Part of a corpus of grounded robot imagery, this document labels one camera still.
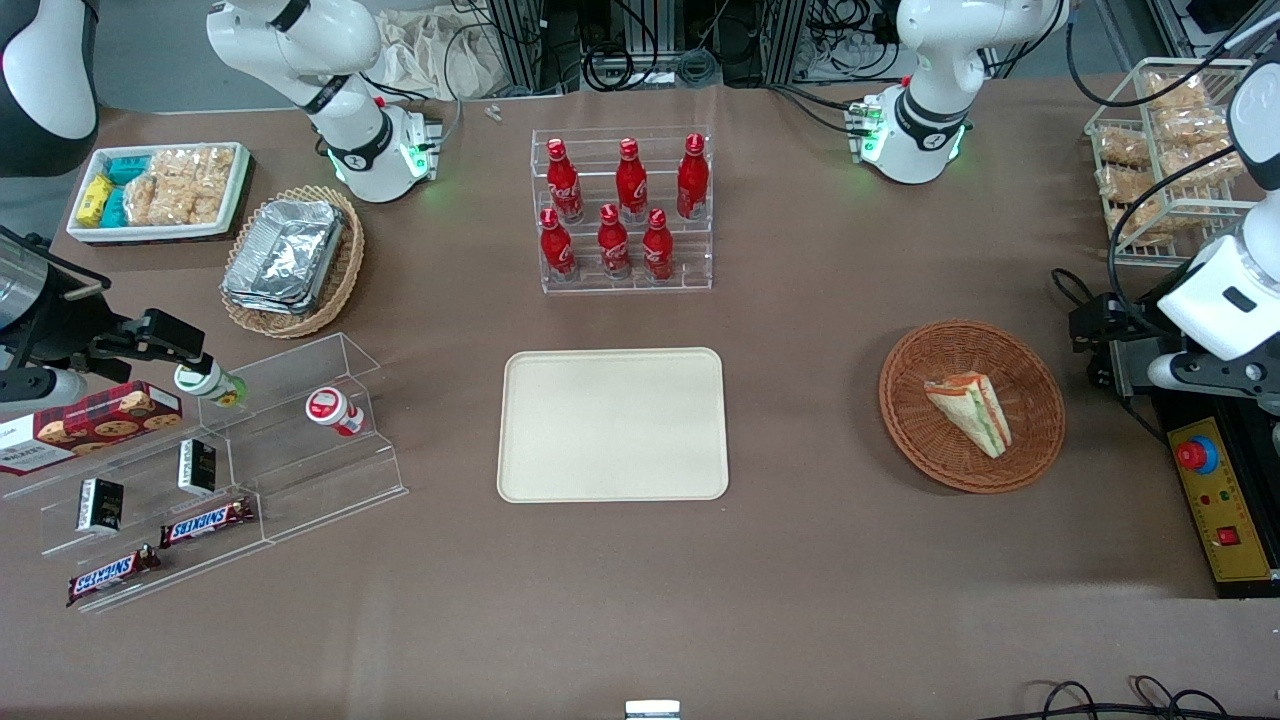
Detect white wire basket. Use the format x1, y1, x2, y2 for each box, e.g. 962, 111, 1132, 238
1085, 58, 1267, 267

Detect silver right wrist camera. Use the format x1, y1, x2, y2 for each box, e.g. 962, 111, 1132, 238
0, 367, 87, 407

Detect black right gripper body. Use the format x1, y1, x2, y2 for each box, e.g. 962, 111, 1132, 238
0, 289, 124, 374

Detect cream plastic serving tray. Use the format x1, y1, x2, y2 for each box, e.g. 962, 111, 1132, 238
497, 347, 730, 503

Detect yellow emergency stop control box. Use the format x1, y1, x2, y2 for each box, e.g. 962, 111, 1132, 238
1150, 395, 1280, 601

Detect green lid yogurt bottle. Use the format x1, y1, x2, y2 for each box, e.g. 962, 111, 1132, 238
174, 361, 248, 409

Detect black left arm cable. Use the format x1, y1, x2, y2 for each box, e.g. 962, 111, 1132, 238
1064, 15, 1273, 333

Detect stacked aluminium foil trays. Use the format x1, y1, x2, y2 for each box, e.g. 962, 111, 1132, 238
222, 198, 347, 317

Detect red cola bottle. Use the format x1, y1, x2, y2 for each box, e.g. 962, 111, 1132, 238
676, 133, 711, 222
539, 207, 577, 282
641, 207, 676, 283
545, 138, 585, 224
615, 138, 650, 224
597, 203, 633, 282

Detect aluminium frame profile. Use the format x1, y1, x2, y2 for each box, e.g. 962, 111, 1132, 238
765, 0, 814, 84
1145, 0, 1280, 61
488, 0, 547, 94

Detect white rectangular snack tray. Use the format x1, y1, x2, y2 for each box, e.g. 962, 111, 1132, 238
67, 142, 251, 246

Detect black background cable bundle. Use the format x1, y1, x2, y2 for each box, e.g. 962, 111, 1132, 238
578, 38, 723, 93

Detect fried snack clear pack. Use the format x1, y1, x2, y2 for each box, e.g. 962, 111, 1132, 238
1165, 140, 1242, 188
1105, 198, 1172, 247
1098, 165, 1162, 202
1155, 105, 1230, 147
1145, 72, 1207, 112
1098, 128, 1152, 170

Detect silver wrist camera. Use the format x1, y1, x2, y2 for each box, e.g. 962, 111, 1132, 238
0, 367, 87, 407
1147, 354, 1196, 393

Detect red tartan cookie box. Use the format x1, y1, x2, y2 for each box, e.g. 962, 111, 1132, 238
0, 381, 185, 477

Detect clear acrylic stepped shelf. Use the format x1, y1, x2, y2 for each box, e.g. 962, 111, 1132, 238
0, 332, 409, 614

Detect small black chocolate box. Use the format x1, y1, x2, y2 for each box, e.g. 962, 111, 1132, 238
178, 438, 219, 498
77, 478, 126, 535

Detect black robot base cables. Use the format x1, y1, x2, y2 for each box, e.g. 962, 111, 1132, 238
765, 82, 867, 137

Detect yellow snack pack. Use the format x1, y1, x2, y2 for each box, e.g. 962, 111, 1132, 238
77, 174, 117, 228

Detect clear rice cracker pack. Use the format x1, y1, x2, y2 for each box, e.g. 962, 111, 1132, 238
150, 147, 237, 227
122, 172, 173, 228

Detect brown round wicker basket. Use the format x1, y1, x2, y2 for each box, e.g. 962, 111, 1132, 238
878, 319, 1067, 495

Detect red lid yogurt bottle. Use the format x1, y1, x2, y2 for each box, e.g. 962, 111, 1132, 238
305, 387, 368, 439

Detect triangular sandwich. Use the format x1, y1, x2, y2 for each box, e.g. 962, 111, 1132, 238
922, 371, 1014, 460

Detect black table edge cables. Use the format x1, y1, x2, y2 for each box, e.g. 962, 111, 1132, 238
1005, 677, 1237, 720

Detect black countertop appliance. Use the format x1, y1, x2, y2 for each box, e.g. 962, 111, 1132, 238
1088, 340, 1167, 400

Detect beige cloth bag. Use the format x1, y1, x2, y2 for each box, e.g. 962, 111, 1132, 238
372, 8, 501, 102

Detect black appliance cable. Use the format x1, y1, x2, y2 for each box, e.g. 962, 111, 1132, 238
1050, 267, 1113, 333

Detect clear acrylic bottle rack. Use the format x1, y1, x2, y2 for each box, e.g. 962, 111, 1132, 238
530, 125, 714, 295

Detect light oval wicker basket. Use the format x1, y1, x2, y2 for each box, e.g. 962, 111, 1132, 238
220, 185, 366, 339

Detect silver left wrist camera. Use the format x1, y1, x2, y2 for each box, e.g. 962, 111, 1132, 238
1147, 354, 1196, 393

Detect Snickers chocolate bar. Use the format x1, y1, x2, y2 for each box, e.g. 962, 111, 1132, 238
66, 545, 162, 609
158, 497, 257, 549

